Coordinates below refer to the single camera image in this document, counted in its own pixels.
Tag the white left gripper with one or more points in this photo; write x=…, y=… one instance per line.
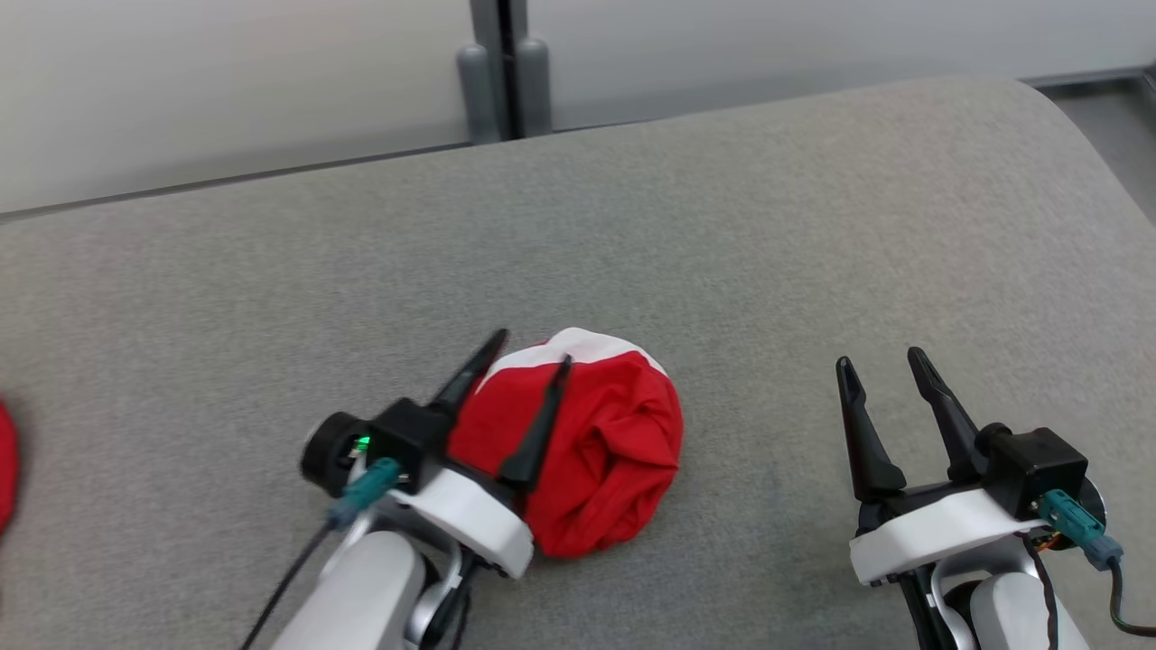
x=470, y=515

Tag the red garment white edge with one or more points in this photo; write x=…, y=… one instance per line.
x=614, y=451

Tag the grey partition post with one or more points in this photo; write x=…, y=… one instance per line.
x=477, y=90

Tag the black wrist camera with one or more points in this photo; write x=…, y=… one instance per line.
x=411, y=433
x=1039, y=465

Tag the teal camera connector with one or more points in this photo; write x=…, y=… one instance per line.
x=366, y=487
x=1075, y=524

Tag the teal left camera connector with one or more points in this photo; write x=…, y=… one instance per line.
x=366, y=487

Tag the grey fabric sofa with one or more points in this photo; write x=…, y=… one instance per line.
x=722, y=226

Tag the teal right camera connector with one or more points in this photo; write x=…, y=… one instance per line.
x=1075, y=524

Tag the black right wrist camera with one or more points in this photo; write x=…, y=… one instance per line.
x=1039, y=465

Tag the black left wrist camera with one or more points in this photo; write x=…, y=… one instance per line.
x=411, y=433

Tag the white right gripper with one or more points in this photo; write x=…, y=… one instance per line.
x=939, y=528

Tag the red garment striped white trim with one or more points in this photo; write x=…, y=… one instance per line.
x=5, y=469

